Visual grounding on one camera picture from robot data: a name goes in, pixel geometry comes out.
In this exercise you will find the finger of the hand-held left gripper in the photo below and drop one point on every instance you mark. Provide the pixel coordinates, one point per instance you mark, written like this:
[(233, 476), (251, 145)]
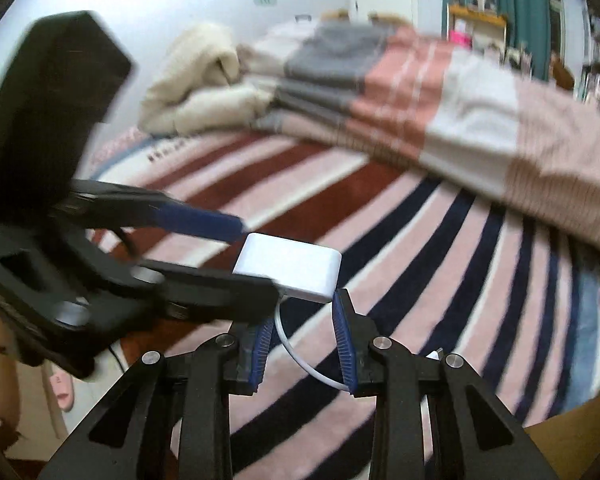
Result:
[(200, 222), (220, 295)]

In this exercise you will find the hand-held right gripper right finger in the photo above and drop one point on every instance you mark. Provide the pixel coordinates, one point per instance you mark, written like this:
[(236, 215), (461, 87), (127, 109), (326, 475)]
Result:
[(342, 345)]

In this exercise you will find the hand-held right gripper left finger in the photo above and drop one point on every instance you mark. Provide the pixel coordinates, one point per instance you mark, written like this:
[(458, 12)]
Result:
[(257, 355)]

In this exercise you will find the brown cardboard box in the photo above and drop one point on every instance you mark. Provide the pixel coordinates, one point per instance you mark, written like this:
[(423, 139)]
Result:
[(565, 445)]

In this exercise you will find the cream fleece blanket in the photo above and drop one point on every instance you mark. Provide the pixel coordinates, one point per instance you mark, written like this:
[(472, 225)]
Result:
[(195, 70)]

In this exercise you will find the pink slipper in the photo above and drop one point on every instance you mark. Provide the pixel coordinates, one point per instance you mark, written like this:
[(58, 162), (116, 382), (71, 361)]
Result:
[(62, 390)]

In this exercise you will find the pink grey striped duvet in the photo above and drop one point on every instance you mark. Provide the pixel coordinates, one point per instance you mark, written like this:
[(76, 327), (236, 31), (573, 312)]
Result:
[(430, 100)]

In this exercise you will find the pink bag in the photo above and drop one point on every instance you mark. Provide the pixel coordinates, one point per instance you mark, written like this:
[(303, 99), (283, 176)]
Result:
[(460, 38)]

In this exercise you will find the yellow shelf unit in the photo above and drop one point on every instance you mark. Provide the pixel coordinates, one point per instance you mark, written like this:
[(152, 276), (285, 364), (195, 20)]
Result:
[(477, 12)]

